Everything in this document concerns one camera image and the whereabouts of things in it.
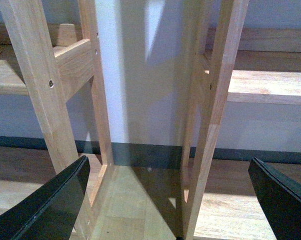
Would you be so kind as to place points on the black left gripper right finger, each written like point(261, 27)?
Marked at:
point(279, 197)

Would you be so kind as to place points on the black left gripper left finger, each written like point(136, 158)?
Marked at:
point(51, 211)

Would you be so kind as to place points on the wooden cone block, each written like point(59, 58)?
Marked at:
point(66, 34)

